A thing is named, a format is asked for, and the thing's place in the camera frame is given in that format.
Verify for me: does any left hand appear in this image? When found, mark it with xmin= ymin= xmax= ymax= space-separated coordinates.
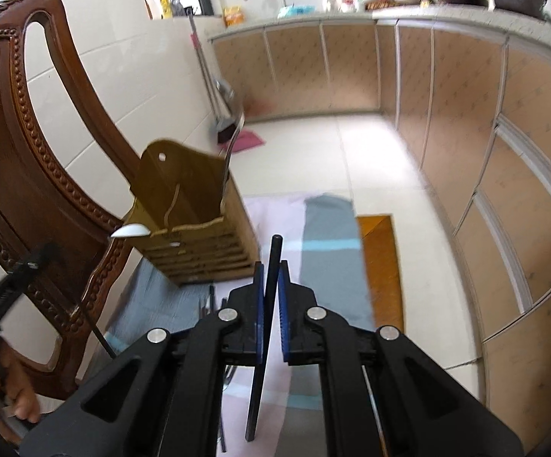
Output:
xmin=0 ymin=336 xmax=41 ymax=431

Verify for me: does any large steel spoon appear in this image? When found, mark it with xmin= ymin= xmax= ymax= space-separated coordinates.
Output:
xmin=213 ymin=78 xmax=245 ymax=211

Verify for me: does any black chopstick on cloth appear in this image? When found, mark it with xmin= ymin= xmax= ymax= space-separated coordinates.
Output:
xmin=206 ymin=284 xmax=216 ymax=314

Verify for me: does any kitchen cabinet row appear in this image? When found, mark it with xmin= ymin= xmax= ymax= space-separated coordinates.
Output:
xmin=210 ymin=7 xmax=551 ymax=451

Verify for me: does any carved wooden chair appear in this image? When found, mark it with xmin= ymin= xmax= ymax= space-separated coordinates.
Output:
xmin=0 ymin=0 xmax=139 ymax=399

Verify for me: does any wooden utensil holder box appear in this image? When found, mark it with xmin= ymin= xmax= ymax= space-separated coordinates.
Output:
xmin=125 ymin=139 xmax=259 ymax=285

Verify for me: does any black chopstick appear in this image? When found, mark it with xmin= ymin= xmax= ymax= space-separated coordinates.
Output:
xmin=245 ymin=234 xmax=283 ymax=441
xmin=206 ymin=284 xmax=216 ymax=314

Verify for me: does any broom with pink dustpan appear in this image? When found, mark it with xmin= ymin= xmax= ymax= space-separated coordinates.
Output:
xmin=184 ymin=6 xmax=264 ymax=155

